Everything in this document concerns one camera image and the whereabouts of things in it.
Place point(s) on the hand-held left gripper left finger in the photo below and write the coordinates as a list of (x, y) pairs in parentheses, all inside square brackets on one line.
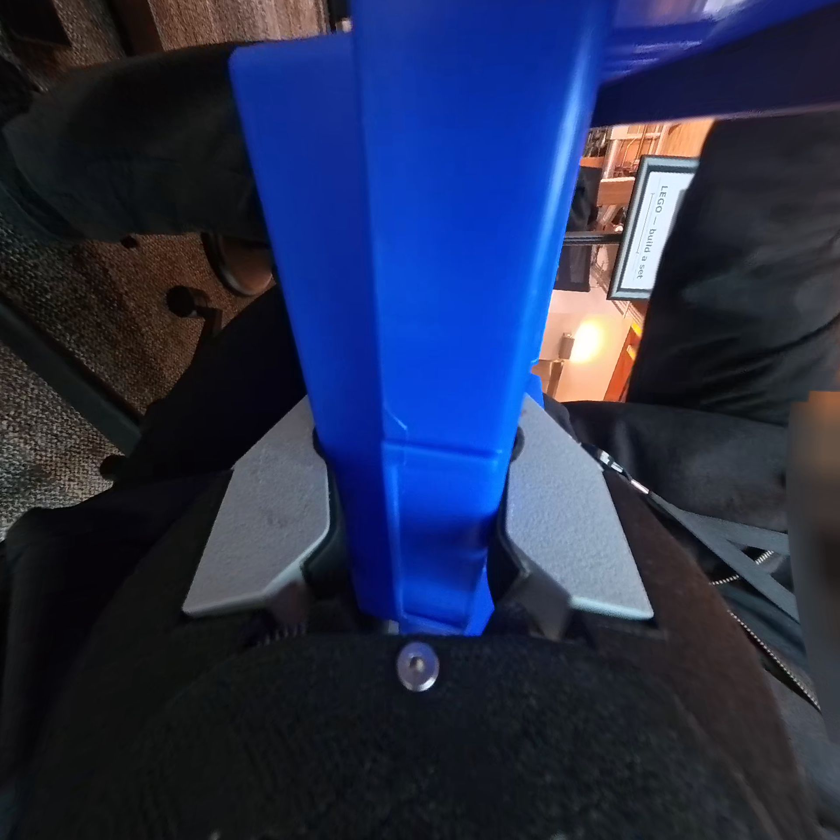
[(269, 518)]

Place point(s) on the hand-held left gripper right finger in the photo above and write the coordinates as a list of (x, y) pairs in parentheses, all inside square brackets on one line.
[(571, 525)]

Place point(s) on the blue plastic bin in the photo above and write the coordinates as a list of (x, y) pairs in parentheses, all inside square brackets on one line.
[(426, 262)]

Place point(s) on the person's black jacket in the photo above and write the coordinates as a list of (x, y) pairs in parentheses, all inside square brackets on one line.
[(689, 459)]

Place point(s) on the black office chair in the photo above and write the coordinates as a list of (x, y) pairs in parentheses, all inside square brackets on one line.
[(131, 144)]

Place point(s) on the black table frame bar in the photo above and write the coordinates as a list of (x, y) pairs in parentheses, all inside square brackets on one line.
[(65, 387)]

